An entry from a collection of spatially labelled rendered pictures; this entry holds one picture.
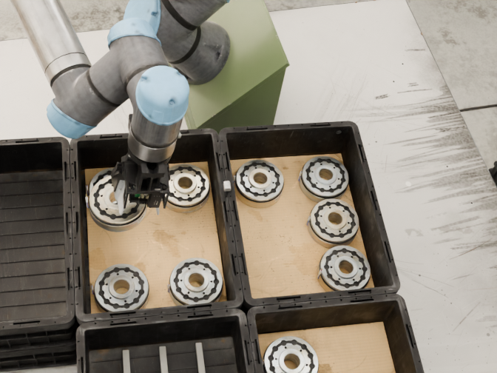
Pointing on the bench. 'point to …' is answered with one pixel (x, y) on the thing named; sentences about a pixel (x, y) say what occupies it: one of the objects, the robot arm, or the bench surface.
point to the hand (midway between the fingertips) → (135, 198)
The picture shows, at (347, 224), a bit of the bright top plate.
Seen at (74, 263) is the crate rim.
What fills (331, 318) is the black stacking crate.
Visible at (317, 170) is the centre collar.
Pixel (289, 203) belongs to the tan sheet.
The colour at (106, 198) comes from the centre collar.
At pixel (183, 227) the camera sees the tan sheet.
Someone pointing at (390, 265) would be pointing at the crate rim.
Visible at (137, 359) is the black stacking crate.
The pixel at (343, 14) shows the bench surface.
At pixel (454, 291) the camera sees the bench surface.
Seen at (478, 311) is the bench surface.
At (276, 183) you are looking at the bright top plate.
